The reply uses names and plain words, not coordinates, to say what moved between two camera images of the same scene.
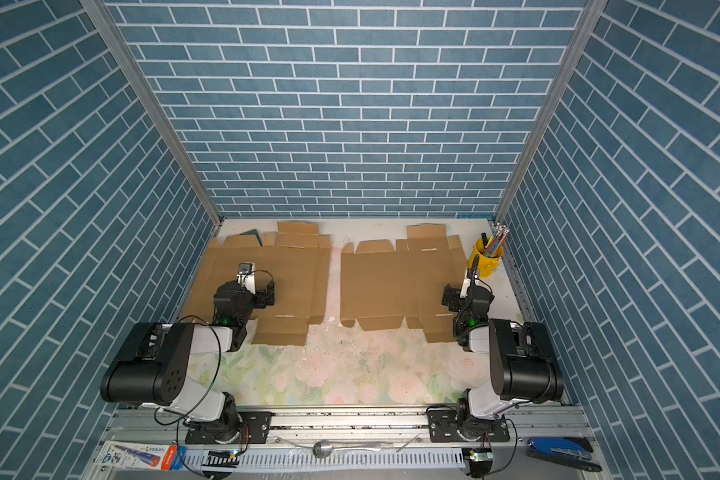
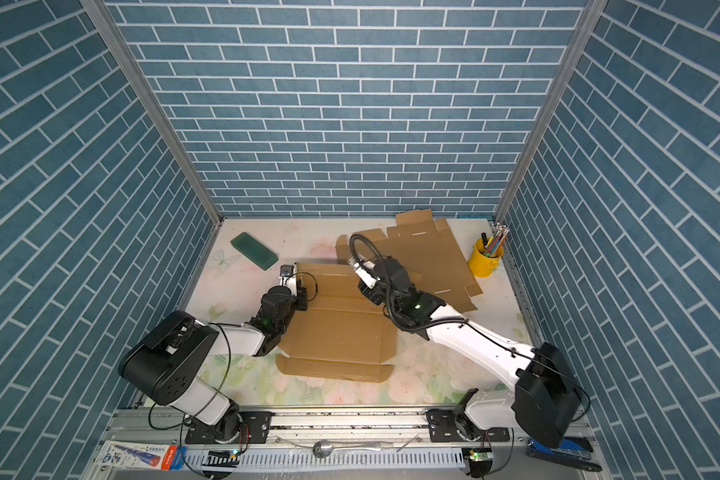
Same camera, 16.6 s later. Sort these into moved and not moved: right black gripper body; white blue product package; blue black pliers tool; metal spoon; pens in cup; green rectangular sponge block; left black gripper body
Moved: right black gripper body; green rectangular sponge block; left black gripper body
Not moved: pens in cup; white blue product package; blue black pliers tool; metal spoon
